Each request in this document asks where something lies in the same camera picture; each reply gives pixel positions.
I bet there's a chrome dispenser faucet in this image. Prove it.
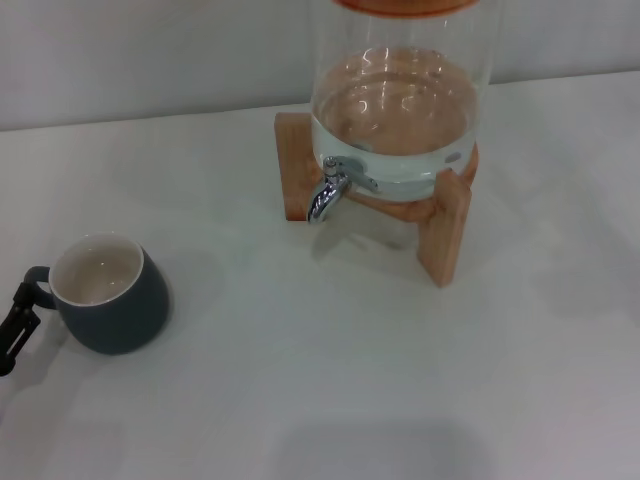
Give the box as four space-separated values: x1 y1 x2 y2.
306 155 380 225

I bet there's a wooden dispenser stand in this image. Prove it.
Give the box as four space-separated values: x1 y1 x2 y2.
273 111 480 290

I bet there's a glass water dispenser jar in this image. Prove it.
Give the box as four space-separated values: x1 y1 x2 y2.
308 0 501 204

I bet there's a dark grey ceramic cup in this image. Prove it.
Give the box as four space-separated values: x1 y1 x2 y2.
22 231 171 355

